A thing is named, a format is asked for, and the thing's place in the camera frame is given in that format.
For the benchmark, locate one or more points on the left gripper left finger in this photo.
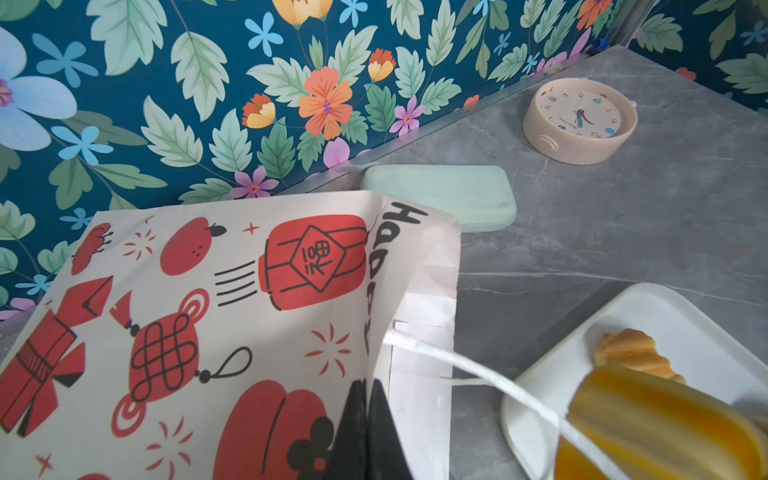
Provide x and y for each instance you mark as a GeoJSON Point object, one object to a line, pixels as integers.
{"type": "Point", "coordinates": [348, 456]}

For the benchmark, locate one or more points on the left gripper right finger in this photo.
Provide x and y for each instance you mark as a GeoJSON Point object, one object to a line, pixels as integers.
{"type": "Point", "coordinates": [385, 457]}

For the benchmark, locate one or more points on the white red paper bag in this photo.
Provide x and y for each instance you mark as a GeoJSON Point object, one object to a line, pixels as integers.
{"type": "Point", "coordinates": [220, 340]}

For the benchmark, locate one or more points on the long twisted fake bread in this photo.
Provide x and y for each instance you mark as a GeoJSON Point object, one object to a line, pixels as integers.
{"type": "Point", "coordinates": [635, 350]}

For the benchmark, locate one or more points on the white plastic tray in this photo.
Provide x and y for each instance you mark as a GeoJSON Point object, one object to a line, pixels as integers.
{"type": "Point", "coordinates": [711, 361]}

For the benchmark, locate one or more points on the beige round alarm clock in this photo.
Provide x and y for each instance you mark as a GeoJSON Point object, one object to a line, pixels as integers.
{"type": "Point", "coordinates": [579, 121]}

